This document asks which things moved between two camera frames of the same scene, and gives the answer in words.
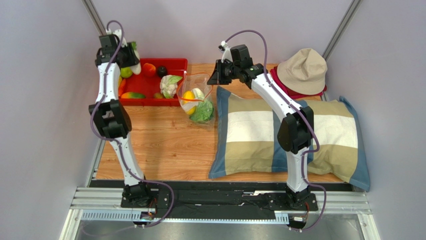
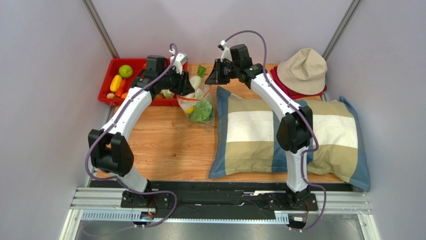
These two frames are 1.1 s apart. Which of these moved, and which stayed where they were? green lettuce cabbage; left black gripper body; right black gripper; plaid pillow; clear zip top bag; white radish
Moved: white radish; left black gripper body
Stayed: clear zip top bag; plaid pillow; green lettuce cabbage; right black gripper
